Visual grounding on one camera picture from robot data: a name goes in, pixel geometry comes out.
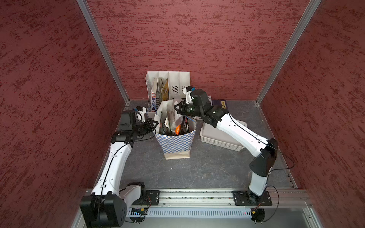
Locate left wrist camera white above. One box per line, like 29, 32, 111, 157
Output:
119, 106, 146, 125

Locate right aluminium corner post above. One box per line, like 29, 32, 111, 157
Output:
256, 0, 321, 106

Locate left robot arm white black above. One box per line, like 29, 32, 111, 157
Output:
80, 118, 158, 228

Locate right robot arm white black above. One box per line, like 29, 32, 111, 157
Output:
174, 86, 279, 198

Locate white perforated plastic basket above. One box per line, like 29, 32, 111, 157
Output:
200, 123, 244, 152

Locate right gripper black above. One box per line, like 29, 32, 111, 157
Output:
174, 100, 204, 116

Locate aluminium corner post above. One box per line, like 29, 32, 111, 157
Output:
77, 0, 130, 106
256, 0, 321, 106

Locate dark blue book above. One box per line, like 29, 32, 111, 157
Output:
212, 99, 228, 109

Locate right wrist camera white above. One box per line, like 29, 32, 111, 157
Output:
183, 85, 195, 104

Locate left aluminium corner post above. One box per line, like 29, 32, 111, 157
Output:
77, 0, 130, 106

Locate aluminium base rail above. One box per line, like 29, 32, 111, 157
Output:
71, 188, 323, 228

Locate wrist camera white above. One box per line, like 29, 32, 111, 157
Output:
183, 85, 195, 104
119, 106, 146, 125

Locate blue checkered paper bag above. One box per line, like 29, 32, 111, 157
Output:
153, 98, 197, 160

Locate orange condiment packet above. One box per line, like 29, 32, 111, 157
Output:
175, 124, 182, 135

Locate yellow packet in organizer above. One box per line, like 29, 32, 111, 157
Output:
159, 78, 169, 101

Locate white magazine file organizer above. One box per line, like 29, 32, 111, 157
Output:
145, 71, 191, 112

